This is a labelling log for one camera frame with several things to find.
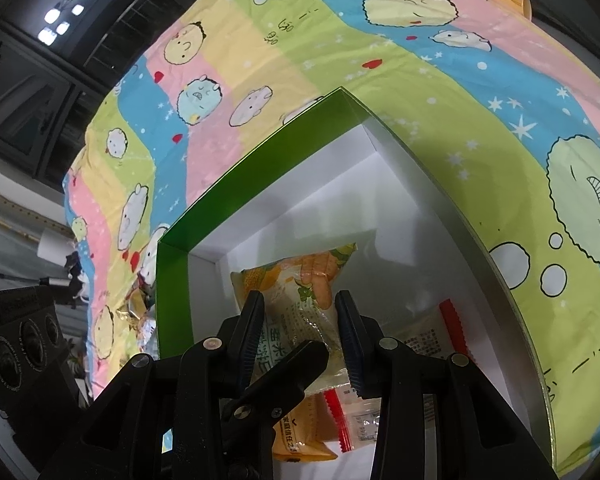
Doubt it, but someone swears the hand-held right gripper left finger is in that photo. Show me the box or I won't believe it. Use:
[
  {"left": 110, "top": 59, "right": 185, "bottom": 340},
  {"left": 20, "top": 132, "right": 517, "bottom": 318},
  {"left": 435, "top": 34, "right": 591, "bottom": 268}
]
[{"left": 40, "top": 290, "right": 273, "bottom": 480}]

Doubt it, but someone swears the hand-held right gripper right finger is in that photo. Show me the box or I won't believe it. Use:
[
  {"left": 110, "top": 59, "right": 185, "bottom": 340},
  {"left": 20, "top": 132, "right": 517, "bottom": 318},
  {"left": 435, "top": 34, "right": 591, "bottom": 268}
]
[{"left": 334, "top": 290, "right": 556, "bottom": 480}]

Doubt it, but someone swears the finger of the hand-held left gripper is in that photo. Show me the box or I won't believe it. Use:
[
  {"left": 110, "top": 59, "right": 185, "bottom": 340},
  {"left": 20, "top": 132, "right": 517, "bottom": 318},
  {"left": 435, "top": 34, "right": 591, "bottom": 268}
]
[{"left": 220, "top": 340, "right": 329, "bottom": 421}]

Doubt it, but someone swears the orange yellow snack packet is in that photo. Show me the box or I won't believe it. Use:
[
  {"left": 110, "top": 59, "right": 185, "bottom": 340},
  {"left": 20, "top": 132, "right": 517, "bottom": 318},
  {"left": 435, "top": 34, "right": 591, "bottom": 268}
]
[{"left": 272, "top": 394, "right": 338, "bottom": 462}]

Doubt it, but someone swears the cream green snack packet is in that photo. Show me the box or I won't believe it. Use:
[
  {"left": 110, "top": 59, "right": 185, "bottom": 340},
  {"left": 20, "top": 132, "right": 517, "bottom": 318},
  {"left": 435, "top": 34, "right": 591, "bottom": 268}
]
[{"left": 230, "top": 242, "right": 361, "bottom": 396}]

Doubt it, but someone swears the red-edged clear snack packet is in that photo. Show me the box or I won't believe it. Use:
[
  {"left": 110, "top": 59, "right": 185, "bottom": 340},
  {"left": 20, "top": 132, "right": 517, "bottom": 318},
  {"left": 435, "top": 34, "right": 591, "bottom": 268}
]
[{"left": 324, "top": 385, "right": 381, "bottom": 452}]

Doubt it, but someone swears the red-edged cream snack packet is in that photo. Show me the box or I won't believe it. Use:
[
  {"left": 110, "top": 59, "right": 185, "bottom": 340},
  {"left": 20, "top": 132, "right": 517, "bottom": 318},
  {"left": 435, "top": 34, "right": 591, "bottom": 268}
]
[{"left": 392, "top": 299, "right": 476, "bottom": 363}]

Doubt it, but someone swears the green cardboard box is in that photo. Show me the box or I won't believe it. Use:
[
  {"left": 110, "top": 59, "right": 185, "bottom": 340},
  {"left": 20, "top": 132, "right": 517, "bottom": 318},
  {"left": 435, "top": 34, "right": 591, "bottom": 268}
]
[{"left": 156, "top": 87, "right": 556, "bottom": 480}]

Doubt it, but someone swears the gold snack packet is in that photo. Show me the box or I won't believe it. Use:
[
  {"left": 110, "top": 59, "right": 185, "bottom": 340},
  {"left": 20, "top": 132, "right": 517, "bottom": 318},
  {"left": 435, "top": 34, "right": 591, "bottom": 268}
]
[{"left": 115, "top": 285, "right": 157, "bottom": 327}]

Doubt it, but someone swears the dark clothing heap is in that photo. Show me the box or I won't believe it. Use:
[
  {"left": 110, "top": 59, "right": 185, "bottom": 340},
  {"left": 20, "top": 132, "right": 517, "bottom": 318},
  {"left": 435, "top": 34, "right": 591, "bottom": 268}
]
[{"left": 62, "top": 250, "right": 90, "bottom": 307}]

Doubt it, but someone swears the white lamp shade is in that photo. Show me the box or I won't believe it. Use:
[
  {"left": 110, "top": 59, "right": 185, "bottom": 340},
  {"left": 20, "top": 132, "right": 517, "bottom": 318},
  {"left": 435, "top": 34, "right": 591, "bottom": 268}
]
[{"left": 37, "top": 227, "right": 78, "bottom": 264}]

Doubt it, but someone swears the striped cartoon printed blanket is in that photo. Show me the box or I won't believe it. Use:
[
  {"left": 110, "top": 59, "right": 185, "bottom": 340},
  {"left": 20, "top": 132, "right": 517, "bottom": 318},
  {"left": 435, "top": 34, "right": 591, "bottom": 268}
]
[{"left": 62, "top": 0, "right": 600, "bottom": 480}]

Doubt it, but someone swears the ceiling light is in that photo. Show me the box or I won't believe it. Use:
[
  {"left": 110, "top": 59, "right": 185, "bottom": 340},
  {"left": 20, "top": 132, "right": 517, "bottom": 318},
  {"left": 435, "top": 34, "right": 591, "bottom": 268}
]
[{"left": 37, "top": 0, "right": 96, "bottom": 44}]

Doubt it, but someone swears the yellow toy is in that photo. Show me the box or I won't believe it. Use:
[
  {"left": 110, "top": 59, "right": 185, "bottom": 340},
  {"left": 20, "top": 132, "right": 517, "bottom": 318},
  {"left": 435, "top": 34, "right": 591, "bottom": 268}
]
[{"left": 472, "top": 0, "right": 533, "bottom": 21}]

